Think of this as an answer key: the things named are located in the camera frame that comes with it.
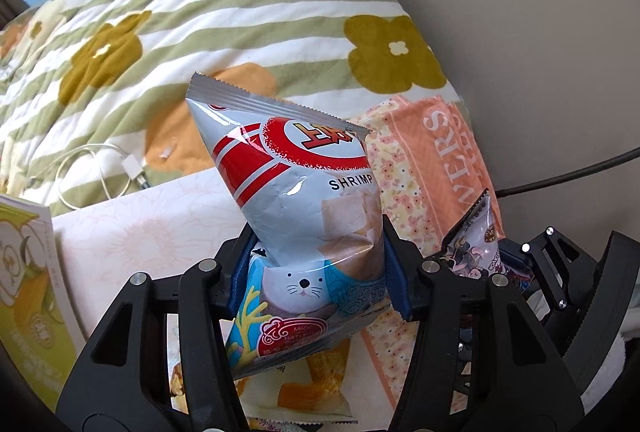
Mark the black cable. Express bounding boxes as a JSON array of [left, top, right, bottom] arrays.
[[495, 144, 640, 199]]

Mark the white crumpled cloth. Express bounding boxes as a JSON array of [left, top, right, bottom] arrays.
[[579, 331, 640, 414]]

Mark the silver blue red chip packet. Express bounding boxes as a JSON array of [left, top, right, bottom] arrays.
[[185, 72, 389, 381]]

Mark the small purple snack packet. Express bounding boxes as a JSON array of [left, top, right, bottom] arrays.
[[432, 188, 534, 294]]

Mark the orange floral wafer package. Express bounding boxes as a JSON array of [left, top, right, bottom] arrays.
[[349, 94, 507, 409]]

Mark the orange pastry packet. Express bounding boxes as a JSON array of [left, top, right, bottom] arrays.
[[169, 337, 362, 426]]

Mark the white charging cable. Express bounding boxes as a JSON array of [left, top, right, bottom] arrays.
[[54, 143, 152, 211]]

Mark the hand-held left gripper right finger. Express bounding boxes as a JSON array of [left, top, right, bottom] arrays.
[[380, 215, 587, 432]]

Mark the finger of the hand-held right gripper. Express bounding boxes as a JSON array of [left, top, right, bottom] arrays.
[[500, 226, 572, 314]]

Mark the green striped floral blanket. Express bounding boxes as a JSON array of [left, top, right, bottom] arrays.
[[0, 0, 449, 214]]

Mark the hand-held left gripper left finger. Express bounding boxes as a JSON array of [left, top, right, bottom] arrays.
[[55, 229, 257, 432]]

